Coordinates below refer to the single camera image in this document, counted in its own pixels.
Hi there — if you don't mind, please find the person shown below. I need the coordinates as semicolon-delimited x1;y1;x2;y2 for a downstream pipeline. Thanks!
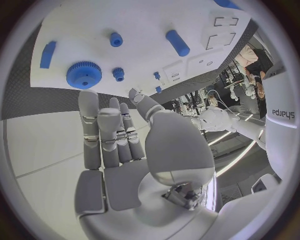
233;44;275;117

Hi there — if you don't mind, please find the large blue gear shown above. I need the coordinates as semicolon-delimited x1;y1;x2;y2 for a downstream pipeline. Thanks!
65;60;103;90

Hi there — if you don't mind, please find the small blue gear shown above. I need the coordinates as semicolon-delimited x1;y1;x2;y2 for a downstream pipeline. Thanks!
111;66;126;82

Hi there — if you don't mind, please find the white task board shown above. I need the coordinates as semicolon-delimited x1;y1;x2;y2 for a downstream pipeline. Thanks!
30;0;253;99

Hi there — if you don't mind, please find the long blue cylinder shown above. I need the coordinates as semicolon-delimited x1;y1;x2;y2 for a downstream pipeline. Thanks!
165;29;192;58

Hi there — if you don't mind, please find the short blue cylinder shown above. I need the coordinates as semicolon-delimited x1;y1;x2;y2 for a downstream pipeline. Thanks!
109;32;124;48

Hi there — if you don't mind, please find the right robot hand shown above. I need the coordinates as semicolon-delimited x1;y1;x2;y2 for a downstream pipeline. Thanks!
73;88;220;240

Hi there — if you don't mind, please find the blue rectangular block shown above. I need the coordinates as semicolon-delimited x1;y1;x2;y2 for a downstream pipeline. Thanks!
39;40;58;69

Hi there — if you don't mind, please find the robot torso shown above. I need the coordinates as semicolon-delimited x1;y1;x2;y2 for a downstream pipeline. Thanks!
259;66;300;184

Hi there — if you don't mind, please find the white cable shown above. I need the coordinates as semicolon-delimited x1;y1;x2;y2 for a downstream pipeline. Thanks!
206;89;239;116

